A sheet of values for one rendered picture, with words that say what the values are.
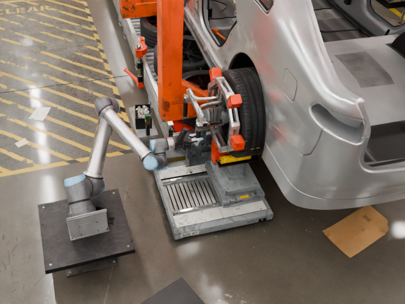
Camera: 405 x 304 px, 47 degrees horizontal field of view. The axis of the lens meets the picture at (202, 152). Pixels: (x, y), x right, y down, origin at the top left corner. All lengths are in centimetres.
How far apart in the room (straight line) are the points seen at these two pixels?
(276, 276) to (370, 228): 95
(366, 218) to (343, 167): 154
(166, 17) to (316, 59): 124
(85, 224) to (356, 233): 214
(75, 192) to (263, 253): 149
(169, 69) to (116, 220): 121
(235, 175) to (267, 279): 89
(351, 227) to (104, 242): 199
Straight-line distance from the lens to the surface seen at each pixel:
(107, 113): 323
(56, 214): 357
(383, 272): 388
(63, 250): 336
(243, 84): 326
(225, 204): 379
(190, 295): 304
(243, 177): 390
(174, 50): 356
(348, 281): 373
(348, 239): 396
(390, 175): 285
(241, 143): 320
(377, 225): 415
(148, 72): 479
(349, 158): 265
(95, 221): 330
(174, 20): 344
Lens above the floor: 295
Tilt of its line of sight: 42 degrees down
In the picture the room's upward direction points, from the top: 4 degrees clockwise
